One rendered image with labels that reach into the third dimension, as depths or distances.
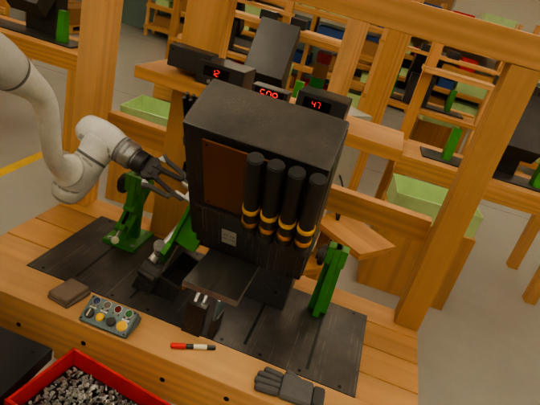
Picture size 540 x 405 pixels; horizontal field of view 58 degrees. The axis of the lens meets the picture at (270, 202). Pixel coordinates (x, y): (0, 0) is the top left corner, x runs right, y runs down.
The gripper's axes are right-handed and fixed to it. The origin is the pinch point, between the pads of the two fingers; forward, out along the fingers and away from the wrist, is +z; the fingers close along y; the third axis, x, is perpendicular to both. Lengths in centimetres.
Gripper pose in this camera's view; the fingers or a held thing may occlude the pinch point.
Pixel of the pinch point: (187, 193)
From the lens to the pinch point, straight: 158.0
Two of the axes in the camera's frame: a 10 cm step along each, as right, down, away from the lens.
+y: 5.3, -7.9, 3.0
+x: -1.4, 2.7, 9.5
